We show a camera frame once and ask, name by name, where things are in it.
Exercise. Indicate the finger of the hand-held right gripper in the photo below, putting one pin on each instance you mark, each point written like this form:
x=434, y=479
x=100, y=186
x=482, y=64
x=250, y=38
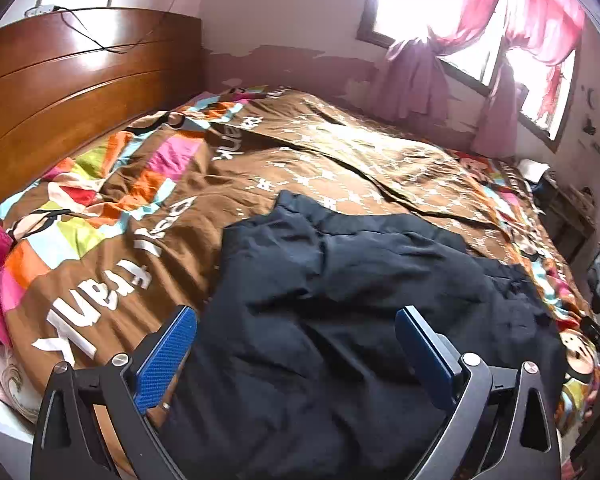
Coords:
x=599, y=335

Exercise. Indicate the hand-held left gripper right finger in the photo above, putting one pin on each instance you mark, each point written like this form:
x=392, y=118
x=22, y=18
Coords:
x=424, y=355

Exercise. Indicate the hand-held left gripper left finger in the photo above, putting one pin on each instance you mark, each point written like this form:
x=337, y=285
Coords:
x=165, y=355

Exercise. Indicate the black jacket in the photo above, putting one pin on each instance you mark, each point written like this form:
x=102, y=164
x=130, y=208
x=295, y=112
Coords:
x=340, y=310

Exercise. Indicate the person's right forearm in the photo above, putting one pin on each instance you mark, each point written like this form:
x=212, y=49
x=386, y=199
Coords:
x=594, y=400

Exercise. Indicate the small wooden side table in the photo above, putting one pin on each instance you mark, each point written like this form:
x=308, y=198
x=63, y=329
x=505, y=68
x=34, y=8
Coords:
x=572, y=215

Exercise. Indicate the white paper box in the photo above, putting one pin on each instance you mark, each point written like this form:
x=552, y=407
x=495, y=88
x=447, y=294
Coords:
x=533, y=170

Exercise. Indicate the brown printed patchwork blanket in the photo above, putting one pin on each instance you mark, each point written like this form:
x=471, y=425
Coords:
x=130, y=220

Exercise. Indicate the white patterned pillow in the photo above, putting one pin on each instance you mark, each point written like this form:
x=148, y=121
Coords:
x=5, y=385

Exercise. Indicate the pink tied curtain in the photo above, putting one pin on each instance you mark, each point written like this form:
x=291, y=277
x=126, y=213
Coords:
x=414, y=75
x=499, y=115

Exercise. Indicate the wooden headboard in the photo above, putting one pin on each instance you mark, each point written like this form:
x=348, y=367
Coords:
x=70, y=90

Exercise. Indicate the white power strip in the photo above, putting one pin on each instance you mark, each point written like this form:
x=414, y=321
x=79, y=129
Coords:
x=40, y=9

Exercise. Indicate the round wall clock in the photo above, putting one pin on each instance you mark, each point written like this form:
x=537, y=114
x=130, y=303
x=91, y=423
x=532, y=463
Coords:
x=590, y=97

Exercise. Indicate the window with dark frame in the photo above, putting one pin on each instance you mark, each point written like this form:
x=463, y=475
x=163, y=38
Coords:
x=414, y=0

